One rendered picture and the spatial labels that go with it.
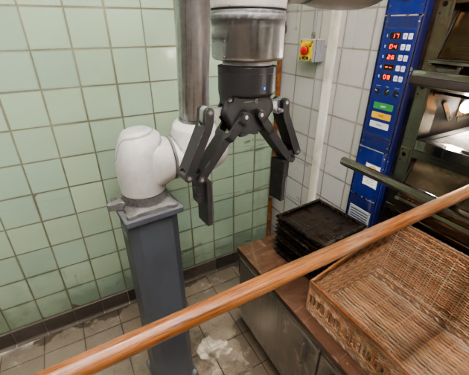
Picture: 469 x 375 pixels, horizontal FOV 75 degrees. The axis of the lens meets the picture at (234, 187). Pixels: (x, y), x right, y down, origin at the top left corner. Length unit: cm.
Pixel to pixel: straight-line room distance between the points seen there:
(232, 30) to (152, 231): 85
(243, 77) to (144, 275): 96
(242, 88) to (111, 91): 124
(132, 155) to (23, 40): 73
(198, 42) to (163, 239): 66
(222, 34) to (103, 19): 121
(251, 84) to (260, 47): 4
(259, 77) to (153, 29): 125
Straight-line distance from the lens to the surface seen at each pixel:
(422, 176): 141
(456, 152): 131
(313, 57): 162
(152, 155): 101
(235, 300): 50
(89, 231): 184
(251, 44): 38
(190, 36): 96
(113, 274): 204
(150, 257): 118
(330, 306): 120
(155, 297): 131
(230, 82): 39
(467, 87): 112
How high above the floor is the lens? 157
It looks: 28 degrees down
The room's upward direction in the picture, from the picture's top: straight up
